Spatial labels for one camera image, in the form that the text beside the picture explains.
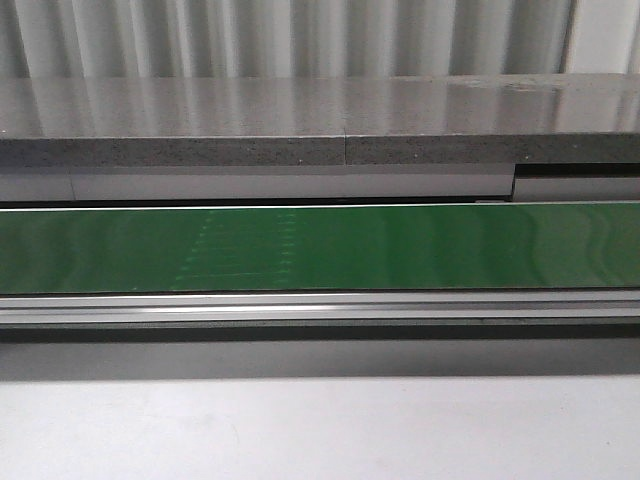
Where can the aluminium conveyor frame rail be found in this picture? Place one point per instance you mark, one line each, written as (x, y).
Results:
(426, 308)

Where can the grey speckled stone counter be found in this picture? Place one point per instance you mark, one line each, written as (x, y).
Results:
(206, 122)

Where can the green conveyor belt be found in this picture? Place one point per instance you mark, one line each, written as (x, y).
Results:
(343, 248)

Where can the white pleated curtain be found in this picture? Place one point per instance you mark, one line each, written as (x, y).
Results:
(316, 38)

